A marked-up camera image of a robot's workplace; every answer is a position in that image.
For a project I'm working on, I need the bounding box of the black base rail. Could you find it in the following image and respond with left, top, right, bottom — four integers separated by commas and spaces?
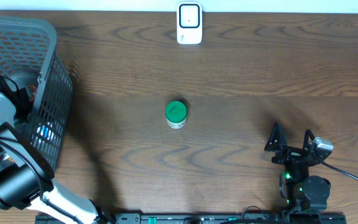
35, 212, 347, 224

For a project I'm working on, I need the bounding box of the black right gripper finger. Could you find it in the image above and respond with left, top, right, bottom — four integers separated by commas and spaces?
303, 129, 315, 149
264, 123, 287, 152

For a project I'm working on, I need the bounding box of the white barcode scanner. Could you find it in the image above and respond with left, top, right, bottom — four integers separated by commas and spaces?
177, 1, 203, 45

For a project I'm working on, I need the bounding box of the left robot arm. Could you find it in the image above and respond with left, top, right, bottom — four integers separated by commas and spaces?
0, 75, 115, 223

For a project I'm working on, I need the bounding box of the white Panadol medicine box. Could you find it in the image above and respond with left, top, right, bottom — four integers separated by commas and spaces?
37, 122, 55, 142

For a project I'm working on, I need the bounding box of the red Top chocolate bar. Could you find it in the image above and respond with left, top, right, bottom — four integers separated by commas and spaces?
27, 84, 37, 103

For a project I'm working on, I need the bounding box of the black right camera cable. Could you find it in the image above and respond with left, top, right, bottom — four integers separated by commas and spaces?
317, 157, 358, 224

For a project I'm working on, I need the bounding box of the green lid jar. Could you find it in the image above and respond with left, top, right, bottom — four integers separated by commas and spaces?
165, 101, 187, 129

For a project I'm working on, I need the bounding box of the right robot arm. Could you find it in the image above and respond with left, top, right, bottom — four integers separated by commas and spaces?
264, 123, 334, 213

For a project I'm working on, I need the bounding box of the grey plastic basket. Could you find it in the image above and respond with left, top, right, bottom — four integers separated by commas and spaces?
0, 16, 73, 169

